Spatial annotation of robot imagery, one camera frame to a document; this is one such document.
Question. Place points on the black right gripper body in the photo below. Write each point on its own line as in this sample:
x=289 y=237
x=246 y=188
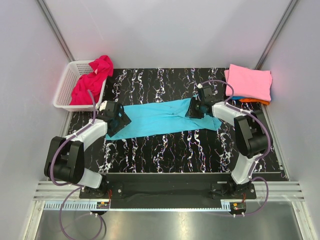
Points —
x=200 y=103

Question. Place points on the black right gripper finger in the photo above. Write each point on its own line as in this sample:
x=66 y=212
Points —
x=191 y=111
x=200 y=113

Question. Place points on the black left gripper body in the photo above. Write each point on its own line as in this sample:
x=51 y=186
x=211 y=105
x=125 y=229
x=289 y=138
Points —
x=117 y=118

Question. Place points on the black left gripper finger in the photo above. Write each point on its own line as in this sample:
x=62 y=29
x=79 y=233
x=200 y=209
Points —
x=123 y=120
x=111 y=131

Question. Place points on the cyan t shirt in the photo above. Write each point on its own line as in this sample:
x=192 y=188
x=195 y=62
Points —
x=160 y=118

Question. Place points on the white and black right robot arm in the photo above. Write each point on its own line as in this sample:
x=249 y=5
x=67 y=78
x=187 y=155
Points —
x=252 y=135

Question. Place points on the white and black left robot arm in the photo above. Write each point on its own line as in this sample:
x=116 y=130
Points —
x=65 y=162

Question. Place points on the blue folded t shirt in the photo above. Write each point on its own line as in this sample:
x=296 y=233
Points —
x=237 y=98

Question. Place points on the black marbled table mat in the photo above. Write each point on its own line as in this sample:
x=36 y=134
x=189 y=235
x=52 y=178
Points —
x=195 y=151

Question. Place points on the red t shirt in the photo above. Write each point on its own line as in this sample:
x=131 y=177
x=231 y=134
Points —
x=102 y=68

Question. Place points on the pink folded t shirt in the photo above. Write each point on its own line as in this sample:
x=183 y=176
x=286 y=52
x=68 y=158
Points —
x=248 y=83

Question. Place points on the white plastic basket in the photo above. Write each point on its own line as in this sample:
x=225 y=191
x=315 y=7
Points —
x=63 y=96

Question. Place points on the orange folded t shirt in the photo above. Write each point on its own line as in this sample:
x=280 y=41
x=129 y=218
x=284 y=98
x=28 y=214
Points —
x=254 y=100

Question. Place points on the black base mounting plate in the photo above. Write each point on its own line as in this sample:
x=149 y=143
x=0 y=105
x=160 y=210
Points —
x=169 y=191

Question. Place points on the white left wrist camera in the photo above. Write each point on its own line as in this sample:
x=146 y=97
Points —
x=102 y=106

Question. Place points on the white slotted cable duct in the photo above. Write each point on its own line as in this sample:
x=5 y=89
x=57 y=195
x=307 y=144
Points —
x=77 y=205

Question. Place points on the aluminium frame rail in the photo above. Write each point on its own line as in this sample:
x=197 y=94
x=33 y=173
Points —
x=277 y=191

